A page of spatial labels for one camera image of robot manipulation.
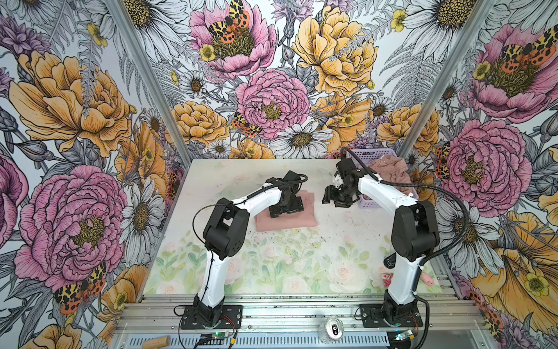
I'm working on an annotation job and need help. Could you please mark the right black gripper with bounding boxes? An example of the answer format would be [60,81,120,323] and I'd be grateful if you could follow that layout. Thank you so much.
[321,182,357,209]

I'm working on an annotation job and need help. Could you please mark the pink t-shirt with print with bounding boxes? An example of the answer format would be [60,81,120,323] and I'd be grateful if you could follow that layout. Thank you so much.
[255,190,318,233]

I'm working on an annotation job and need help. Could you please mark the lilac plastic laundry basket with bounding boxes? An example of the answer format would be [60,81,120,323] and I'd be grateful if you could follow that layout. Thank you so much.
[348,148,418,213]

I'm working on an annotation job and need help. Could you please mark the pink shorts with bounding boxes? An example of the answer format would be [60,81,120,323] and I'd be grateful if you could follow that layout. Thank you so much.
[369,155,411,184]

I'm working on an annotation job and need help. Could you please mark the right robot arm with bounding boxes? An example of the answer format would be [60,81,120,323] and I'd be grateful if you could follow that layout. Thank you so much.
[323,159,440,327]

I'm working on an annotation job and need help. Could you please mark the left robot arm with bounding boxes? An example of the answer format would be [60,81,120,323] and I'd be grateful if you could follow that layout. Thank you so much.
[193,171,308,328]

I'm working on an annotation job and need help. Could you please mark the black remote-like device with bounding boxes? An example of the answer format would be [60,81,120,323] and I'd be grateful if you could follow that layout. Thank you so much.
[383,253,397,269]

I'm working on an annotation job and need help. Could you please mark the small pink red toy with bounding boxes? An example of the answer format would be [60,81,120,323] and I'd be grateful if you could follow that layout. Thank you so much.
[382,273,394,287]

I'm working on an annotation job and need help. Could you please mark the green circuit board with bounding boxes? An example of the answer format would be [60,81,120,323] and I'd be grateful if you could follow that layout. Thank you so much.
[198,332,236,345]

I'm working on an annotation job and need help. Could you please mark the wooden cork block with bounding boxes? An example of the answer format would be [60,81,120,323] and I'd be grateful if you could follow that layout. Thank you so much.
[142,335,171,349]

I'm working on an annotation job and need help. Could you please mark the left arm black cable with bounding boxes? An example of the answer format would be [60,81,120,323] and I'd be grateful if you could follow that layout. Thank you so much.
[191,173,310,306]

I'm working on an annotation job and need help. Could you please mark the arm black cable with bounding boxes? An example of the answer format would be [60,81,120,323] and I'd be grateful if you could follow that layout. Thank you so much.
[339,147,470,349]
[191,173,310,306]

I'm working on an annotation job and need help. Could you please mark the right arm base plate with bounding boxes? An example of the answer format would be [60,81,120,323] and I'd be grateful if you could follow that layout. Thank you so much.
[357,302,423,328]

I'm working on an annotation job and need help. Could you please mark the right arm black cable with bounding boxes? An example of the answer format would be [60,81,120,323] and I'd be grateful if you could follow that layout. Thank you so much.
[339,147,470,349]

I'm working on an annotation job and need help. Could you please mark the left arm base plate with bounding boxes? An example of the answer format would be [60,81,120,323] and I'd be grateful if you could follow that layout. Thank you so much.
[179,305,244,330]

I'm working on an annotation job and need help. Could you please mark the aluminium front rail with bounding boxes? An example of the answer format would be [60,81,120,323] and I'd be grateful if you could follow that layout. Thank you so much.
[115,295,486,334]

